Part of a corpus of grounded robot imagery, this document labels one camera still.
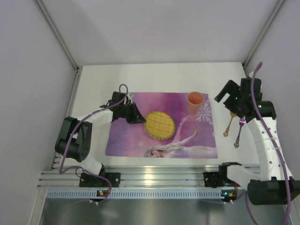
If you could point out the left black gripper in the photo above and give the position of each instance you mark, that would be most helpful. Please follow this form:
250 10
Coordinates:
130 112

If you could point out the perforated grey cable duct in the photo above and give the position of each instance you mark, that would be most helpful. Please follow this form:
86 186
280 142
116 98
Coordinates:
143 194

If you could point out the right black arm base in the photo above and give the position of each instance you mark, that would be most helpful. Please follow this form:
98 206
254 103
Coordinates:
213 179

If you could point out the purple Frozen placemat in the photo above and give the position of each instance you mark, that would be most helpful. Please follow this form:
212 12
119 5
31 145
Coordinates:
193 138

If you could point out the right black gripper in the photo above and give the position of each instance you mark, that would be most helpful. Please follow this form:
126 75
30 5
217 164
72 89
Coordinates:
228 94

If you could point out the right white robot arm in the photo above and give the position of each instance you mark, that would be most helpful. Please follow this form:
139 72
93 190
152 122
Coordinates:
275 185

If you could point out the pink plastic cup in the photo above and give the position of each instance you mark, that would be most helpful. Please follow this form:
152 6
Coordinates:
194 101

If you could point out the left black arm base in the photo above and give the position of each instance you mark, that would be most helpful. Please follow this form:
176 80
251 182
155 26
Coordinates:
103 180

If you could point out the yellow round woven coaster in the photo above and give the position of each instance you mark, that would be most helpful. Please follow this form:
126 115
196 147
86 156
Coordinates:
159 125

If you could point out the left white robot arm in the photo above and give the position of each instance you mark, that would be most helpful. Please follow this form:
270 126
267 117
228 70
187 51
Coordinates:
79 136

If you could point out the gold fork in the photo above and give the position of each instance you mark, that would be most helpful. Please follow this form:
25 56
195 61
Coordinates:
226 132

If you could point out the aluminium mounting rail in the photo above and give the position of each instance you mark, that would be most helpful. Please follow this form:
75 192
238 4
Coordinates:
155 177

